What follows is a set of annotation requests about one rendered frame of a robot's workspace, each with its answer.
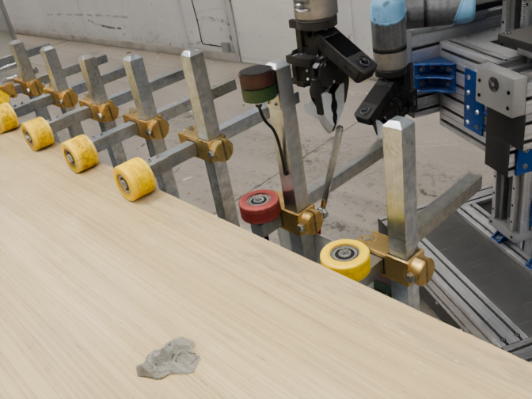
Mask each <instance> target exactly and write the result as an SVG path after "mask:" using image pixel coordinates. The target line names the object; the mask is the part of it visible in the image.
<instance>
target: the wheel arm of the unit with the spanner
mask: <svg viewBox="0 0 532 399"><path fill-rule="evenodd" d="M382 158H384V154H383V140H382V138H380V139H379V140H378V141H376V142H374V143H372V144H371V145H369V146H368V147H367V148H365V149H363V150H361V151H360V152H358V153H357V154H356V155H354V156H352V157H351V158H349V159H348V160H347V161H344V162H343V163H341V164H340V165H338V166H337V167H336V168H335V171H334V175H333V179H332V186H331V189H330V192H332V191H334V190H335V189H337V188H339V187H340V186H341V185H342V184H344V183H346V182H347V181H349V180H351V179H352V178H353V177H355V176H356V175H358V174H359V173H361V172H362V171H364V170H365V169H367V168H368V167H370V166H371V165H373V164H374V163H375V162H377V161H379V160H380V159H382ZM326 175H327V173H326V174H324V175H323V176H321V177H319V178H317V179H316V180H315V181H313V182H312V183H310V184H308V185H307V186H306V187H307V192H308V198H309V203H311V204H315V203H316V202H317V201H319V200H320V199H322V195H323V191H324V186H325V179H326ZM250 226H251V230H252V233H253V234H255V235H257V236H260V237H262V238H265V237H267V236H268V235H269V234H271V233H272V232H273V231H275V230H277V229H278V228H280V227H281V226H282V220H281V215H279V216H278V217H277V218H276V219H275V220H273V221H271V222H268V223H265V224H260V225H253V224H250Z"/></svg>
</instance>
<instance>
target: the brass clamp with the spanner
mask: <svg viewBox="0 0 532 399"><path fill-rule="evenodd" d="M274 192H276V193H277V194H278V196H279V202H280V207H281V213H280V215H281V220H282V226H281V227H280V228H282V229H285V230H287V231H289V232H291V233H293V234H297V235H298V236H300V237H301V236H302V235H303V234H308V235H315V234H316V233H318V231H319V230H320V229H321V227H322V224H323V216H322V213H321V212H320V211H316V210H315V206H314V204H311V203H309V206H307V207H305V208H304V209H302V210H301V211H300V212H298V213H297V212H294V211H291V210H289V209H286V208H285V205H284V200H283V193H282V192H278V191H276V190H274Z"/></svg>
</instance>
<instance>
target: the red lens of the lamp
mask: <svg viewBox="0 0 532 399"><path fill-rule="evenodd" d="M270 67H271V68H272V69H271V70H270V71H269V72H267V73H265V74H261V75H257V76H242V75H240V72H241V71H239V73H238V76H239V81H240V85H241V88H242V89H262V88H265V87H268V86H270V85H272V84H273V83H274V82H275V81H276V80H275V75H274V70H273V67H272V66H270Z"/></svg>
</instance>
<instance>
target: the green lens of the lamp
mask: <svg viewBox="0 0 532 399"><path fill-rule="evenodd" d="M241 93H242V97H243V101H244V102H245V103H249V104H259V103H264V102H267V101H270V100H273V99H274V98H276V97H277V90H276V82H274V84H273V85H272V86H270V87H268V88H267V89H262V90H256V91H247V90H243V88H241Z"/></svg>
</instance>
